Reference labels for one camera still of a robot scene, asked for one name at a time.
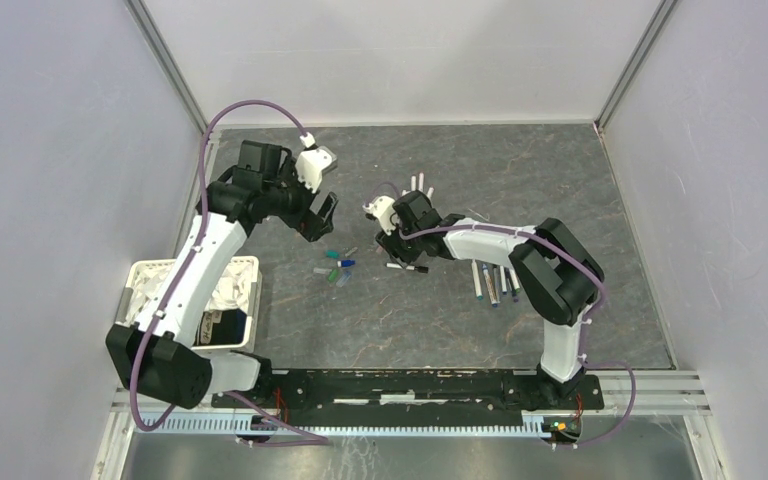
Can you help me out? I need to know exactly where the blue transparent pen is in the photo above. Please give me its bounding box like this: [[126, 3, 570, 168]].
[[482, 263, 500, 308]]

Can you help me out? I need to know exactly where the aluminium frame rail left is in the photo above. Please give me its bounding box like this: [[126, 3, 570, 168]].
[[124, 0, 208, 134]]

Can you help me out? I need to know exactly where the green capped white pen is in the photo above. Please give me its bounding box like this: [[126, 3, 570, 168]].
[[506, 269, 520, 295]]

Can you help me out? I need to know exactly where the white cloth in basket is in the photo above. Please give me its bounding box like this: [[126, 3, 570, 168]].
[[122, 256, 260, 324]]

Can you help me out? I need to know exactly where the teal capped white pen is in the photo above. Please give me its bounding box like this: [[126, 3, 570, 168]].
[[471, 260, 484, 301]]

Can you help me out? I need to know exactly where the houndstooth patterned pen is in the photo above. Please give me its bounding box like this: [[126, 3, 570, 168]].
[[492, 264, 502, 304]]

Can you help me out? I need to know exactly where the aluminium frame rail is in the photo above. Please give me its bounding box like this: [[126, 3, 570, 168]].
[[593, 0, 680, 135], [124, 0, 208, 134]]

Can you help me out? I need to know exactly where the white slotted cable duct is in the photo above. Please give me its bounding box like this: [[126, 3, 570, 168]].
[[154, 410, 577, 440]]

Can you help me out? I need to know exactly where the black capped pen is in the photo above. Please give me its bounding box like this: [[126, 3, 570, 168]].
[[386, 262, 429, 274]]

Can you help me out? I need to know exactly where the blue capped white pen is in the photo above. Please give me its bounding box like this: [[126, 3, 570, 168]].
[[497, 266, 508, 296]]

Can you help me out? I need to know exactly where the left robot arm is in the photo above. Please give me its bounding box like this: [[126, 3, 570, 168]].
[[105, 141, 338, 409]]

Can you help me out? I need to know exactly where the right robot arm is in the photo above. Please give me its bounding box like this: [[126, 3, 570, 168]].
[[363, 190, 607, 408]]

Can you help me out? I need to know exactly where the purple transparent pen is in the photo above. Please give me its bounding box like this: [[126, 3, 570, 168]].
[[503, 268, 519, 303]]

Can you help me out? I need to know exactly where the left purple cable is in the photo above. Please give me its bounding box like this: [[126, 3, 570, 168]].
[[128, 99, 332, 448]]

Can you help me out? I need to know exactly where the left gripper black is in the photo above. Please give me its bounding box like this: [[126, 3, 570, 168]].
[[263, 157, 338, 242]]

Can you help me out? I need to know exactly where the aluminium frame rail right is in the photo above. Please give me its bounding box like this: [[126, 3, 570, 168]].
[[593, 0, 680, 135]]

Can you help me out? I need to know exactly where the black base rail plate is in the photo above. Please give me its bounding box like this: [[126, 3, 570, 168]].
[[245, 368, 605, 428]]

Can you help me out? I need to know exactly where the purple cable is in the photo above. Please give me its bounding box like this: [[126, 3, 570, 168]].
[[365, 182, 638, 450], [128, 99, 332, 448]]

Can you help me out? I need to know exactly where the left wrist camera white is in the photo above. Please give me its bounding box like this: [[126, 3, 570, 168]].
[[296, 132, 338, 193]]

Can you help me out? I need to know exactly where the white plastic basket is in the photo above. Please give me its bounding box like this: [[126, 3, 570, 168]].
[[115, 256, 262, 353]]

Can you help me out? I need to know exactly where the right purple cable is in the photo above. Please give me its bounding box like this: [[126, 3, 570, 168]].
[[365, 182, 638, 450]]

